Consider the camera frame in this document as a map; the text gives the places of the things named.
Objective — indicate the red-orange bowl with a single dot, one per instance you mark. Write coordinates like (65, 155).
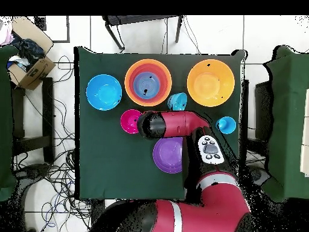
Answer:
(164, 77)

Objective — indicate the beige board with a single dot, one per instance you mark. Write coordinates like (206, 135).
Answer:
(305, 145)

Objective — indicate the pink bowl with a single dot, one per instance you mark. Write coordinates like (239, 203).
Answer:
(129, 122)

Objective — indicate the medium blue bowl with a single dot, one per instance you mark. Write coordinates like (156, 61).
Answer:
(146, 83)

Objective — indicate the cardboard box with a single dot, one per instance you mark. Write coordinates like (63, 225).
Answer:
(36, 72)

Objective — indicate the small light blue bowl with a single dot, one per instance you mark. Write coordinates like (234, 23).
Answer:
(177, 101)

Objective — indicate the blue cup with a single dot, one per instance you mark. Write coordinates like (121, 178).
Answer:
(226, 124)

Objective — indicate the large blue bowl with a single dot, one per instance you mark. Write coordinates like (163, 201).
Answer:
(104, 92)

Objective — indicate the large orange bowl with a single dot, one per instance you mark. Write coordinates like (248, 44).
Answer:
(212, 82)
(126, 79)

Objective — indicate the purple bowl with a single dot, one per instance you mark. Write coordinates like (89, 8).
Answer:
(168, 155)

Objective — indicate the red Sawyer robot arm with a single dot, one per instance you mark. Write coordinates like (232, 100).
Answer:
(217, 203)

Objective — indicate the dark green tablecloth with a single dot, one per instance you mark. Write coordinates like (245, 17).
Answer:
(106, 159)

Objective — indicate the black bench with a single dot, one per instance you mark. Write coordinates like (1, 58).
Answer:
(47, 121)

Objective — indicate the black metal stand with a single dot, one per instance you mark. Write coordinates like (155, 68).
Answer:
(140, 19)

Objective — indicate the green cloth covered table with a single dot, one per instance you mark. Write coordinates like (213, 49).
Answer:
(289, 121)
(5, 145)

